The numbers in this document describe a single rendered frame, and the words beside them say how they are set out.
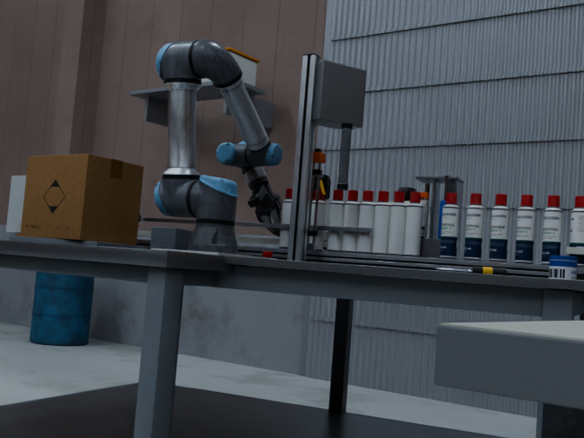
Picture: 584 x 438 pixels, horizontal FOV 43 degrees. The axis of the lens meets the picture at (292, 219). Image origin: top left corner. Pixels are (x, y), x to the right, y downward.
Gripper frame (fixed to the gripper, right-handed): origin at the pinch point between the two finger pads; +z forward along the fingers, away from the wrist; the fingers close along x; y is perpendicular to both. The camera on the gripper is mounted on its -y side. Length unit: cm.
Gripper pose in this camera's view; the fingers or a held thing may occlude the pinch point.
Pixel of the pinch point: (276, 232)
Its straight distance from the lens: 252.2
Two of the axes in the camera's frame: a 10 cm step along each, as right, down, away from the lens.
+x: -8.3, 4.6, 3.2
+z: 3.8, 8.8, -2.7
